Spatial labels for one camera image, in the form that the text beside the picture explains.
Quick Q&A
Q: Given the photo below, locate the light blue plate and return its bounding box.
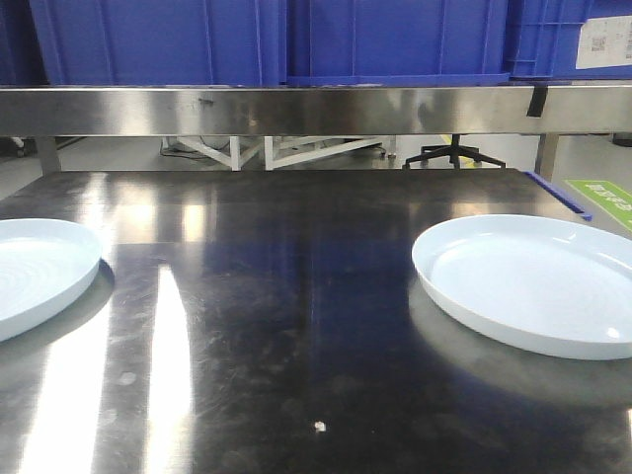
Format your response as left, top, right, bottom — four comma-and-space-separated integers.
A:
411, 214, 631, 360
1, 218, 103, 341

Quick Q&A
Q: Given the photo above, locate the black office chair base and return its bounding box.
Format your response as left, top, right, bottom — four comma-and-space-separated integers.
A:
402, 134, 507, 170

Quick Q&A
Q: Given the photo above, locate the blue plastic bin middle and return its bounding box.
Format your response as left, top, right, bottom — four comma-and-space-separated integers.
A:
287, 1, 509, 87

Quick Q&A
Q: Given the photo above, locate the blue plastic bin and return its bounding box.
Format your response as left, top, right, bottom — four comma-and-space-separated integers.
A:
504, 1, 631, 81
30, 1, 287, 87
287, 1, 509, 87

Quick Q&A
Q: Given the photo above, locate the blue table edge strip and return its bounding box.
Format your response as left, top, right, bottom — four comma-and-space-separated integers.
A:
523, 171, 593, 222

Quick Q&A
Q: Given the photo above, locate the black tape strip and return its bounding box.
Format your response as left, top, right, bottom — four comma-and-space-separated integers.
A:
526, 85, 548, 118

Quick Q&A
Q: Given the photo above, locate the green floor sign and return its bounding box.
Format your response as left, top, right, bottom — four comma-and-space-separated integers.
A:
566, 179, 631, 230

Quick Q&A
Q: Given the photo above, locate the blue plastic bin left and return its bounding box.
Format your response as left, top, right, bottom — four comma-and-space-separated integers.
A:
30, 1, 287, 87

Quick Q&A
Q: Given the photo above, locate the blue plastic bin right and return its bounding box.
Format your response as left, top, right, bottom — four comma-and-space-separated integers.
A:
504, 1, 631, 81

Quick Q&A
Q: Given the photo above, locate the white paper label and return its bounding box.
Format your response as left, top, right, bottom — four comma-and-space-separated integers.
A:
576, 15, 631, 70

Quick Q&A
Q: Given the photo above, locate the white metal frame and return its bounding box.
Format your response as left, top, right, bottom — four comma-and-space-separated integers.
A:
160, 135, 396, 171

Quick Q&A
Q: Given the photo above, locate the stainless steel shelf rail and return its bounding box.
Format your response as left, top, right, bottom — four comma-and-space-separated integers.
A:
1, 81, 631, 137

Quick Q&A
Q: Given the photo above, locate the steel shelf post right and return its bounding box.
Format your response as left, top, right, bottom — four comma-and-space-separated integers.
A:
534, 133, 560, 181

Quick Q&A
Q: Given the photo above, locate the steel shelf post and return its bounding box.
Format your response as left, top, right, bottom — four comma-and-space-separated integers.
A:
534, 133, 560, 181
35, 136, 62, 176

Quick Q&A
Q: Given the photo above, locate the steel shelf post left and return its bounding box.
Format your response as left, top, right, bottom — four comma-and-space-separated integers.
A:
35, 136, 62, 176

